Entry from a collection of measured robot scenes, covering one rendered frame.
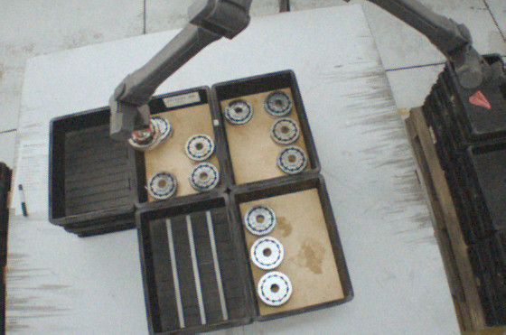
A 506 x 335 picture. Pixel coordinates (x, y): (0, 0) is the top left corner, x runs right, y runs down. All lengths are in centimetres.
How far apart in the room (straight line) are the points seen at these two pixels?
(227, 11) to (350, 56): 108
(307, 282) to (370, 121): 69
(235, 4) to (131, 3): 238
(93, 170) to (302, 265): 80
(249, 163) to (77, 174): 63
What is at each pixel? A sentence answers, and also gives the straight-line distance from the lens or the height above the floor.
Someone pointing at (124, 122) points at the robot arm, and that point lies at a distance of 112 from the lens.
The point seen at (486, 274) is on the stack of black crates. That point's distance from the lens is 212.
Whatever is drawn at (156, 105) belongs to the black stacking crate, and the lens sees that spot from 156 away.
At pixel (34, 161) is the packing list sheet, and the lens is 189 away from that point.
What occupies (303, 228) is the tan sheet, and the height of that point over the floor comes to 83.
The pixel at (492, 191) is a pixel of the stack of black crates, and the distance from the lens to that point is 213.
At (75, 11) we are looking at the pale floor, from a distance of 335.
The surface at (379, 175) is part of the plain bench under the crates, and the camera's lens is 162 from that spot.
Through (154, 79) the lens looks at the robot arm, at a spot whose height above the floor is 136.
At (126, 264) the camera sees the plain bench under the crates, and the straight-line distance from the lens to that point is 159.
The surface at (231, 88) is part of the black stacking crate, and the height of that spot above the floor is 89.
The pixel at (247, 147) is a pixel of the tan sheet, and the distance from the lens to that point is 148.
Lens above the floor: 218
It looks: 65 degrees down
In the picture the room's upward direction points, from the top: 7 degrees counter-clockwise
